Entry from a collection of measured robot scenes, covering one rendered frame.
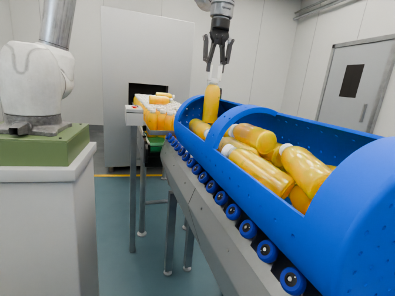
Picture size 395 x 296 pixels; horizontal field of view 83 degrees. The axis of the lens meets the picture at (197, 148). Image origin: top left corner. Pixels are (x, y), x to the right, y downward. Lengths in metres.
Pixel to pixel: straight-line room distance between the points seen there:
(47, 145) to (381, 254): 0.79
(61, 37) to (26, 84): 0.29
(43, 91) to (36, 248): 0.51
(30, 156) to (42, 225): 0.23
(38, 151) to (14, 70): 0.24
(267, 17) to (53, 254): 6.01
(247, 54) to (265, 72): 0.68
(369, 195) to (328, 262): 0.10
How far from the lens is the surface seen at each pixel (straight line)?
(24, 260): 1.00
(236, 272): 0.61
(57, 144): 0.79
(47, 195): 0.85
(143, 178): 1.82
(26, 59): 0.86
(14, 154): 0.84
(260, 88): 6.13
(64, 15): 1.08
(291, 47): 6.54
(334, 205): 0.35
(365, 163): 0.37
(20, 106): 0.86
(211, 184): 0.74
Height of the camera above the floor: 1.29
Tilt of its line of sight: 16 degrees down
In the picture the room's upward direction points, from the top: 5 degrees clockwise
